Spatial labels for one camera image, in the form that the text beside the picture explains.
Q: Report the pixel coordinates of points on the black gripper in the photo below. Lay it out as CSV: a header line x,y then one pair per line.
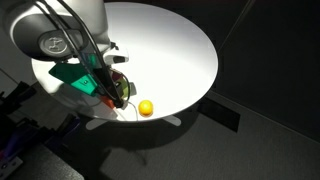
x,y
113,53

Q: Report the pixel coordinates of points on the pink block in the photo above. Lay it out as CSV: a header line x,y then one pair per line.
x,y
116,76

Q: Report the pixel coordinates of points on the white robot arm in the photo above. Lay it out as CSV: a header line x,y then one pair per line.
x,y
55,30

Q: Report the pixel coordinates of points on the light green block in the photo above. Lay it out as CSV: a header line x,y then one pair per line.
x,y
123,90

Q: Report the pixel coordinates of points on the orange block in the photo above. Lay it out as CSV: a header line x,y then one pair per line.
x,y
107,101

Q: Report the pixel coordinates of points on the round white table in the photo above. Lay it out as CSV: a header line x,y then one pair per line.
x,y
172,63

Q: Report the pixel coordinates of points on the yellow ball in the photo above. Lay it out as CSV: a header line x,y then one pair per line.
x,y
145,108

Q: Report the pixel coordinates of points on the black floor plate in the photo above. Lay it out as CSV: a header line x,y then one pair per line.
x,y
221,114

